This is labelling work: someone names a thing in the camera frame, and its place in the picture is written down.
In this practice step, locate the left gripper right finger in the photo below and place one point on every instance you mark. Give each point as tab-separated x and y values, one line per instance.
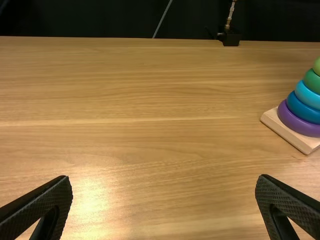
292	212

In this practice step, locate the wooden peg base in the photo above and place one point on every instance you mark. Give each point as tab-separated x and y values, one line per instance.
300	143

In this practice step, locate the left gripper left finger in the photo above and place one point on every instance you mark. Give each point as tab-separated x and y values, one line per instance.
32	215

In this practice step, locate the black clamp stand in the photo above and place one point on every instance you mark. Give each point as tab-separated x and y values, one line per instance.
231	40

